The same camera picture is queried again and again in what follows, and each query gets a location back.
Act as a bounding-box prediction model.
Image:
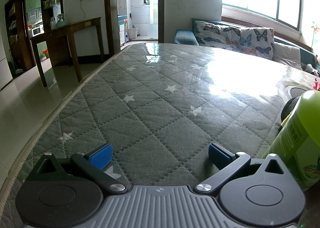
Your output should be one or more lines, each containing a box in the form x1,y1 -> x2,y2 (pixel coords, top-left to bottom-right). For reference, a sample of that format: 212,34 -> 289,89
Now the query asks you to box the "yellow and grey cleaning cloth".
280,96 -> 300,127

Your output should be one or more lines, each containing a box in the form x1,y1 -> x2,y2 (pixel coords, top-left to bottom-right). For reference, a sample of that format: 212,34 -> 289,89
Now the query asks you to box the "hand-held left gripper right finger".
194,143 -> 292,195

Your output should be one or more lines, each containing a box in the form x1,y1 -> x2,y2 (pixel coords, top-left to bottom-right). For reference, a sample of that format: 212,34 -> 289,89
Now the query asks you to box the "dark wooden console table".
30,17 -> 105,87

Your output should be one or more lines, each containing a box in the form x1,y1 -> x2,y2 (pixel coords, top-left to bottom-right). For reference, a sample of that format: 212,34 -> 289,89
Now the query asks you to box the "grey quilted star tablecloth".
0,43 -> 320,228

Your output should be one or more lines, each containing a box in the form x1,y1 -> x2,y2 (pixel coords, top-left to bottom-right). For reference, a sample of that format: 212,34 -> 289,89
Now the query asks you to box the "dark wooden door frame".
104,0 -> 165,55

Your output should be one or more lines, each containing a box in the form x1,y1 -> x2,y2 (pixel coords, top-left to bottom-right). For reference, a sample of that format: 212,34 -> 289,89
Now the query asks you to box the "white cushion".
272,42 -> 304,70

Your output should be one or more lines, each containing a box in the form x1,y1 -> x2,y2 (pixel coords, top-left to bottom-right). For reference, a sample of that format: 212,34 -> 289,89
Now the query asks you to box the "colourful pinwheel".
309,21 -> 320,52

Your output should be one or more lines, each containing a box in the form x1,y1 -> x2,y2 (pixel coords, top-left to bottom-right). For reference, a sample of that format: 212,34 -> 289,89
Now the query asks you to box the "white fridge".
0,33 -> 13,91

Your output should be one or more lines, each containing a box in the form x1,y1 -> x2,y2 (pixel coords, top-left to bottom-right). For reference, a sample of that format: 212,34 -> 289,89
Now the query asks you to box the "butterfly pattern cushion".
193,20 -> 275,60

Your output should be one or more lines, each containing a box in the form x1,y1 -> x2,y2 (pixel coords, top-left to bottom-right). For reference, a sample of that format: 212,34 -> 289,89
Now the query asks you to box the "grey plush toy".
304,63 -> 320,76

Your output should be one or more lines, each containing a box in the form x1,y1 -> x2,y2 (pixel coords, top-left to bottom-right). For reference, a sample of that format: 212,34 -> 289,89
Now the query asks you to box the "blue armrest cover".
173,29 -> 199,46

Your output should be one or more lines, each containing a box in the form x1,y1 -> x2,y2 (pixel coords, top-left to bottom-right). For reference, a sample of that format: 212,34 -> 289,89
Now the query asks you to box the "blue and white cabinet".
117,15 -> 128,45

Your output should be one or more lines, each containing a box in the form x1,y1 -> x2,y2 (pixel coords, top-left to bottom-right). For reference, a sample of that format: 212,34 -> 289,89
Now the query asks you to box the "broom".
9,50 -> 24,74

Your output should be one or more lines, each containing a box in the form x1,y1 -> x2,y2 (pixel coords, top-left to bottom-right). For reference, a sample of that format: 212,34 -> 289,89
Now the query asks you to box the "white power cable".
80,0 -> 87,22

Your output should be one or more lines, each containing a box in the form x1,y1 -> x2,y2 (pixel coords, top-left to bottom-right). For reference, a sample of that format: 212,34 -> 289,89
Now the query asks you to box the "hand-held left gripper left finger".
25,143 -> 127,193

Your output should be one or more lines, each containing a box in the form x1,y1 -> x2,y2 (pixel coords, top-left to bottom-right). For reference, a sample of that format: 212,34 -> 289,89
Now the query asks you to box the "green spray can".
261,90 -> 320,190

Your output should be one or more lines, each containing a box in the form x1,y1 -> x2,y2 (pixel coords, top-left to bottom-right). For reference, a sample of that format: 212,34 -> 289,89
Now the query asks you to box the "teal sofa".
191,16 -> 320,74

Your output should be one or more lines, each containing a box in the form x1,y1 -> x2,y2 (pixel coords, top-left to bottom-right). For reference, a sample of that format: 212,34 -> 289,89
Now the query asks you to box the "built-in round black cooker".
285,84 -> 309,99

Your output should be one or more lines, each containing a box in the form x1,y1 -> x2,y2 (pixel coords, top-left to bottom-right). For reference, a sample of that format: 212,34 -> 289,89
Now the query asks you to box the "dark wooden shelf unit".
4,0 -> 66,71

